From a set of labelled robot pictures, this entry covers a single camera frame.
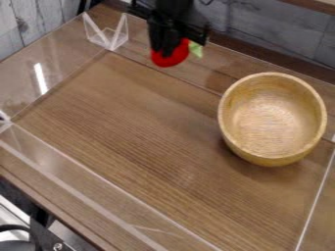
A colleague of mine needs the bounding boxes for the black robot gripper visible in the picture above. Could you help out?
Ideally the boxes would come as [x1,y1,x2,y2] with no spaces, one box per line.
[125,0,212,59]

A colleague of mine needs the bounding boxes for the red felt strawberry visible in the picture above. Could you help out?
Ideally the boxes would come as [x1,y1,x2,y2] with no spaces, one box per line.
[151,38,203,68]

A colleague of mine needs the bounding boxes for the light wooden bowl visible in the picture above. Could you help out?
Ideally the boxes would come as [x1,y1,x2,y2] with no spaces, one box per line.
[218,72,327,167]

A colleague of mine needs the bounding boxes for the clear acrylic corner bracket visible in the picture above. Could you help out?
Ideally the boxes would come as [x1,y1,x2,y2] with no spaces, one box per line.
[83,13,128,51]

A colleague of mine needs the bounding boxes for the clear acrylic tray wall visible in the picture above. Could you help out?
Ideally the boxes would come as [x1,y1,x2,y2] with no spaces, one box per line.
[0,5,335,251]

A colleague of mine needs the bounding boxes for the black metal table bracket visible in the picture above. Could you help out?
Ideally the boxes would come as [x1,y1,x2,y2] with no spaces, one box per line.
[31,219,75,251]

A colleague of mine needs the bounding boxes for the black cable bottom left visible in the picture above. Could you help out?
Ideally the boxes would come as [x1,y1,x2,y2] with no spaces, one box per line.
[0,225,33,244]

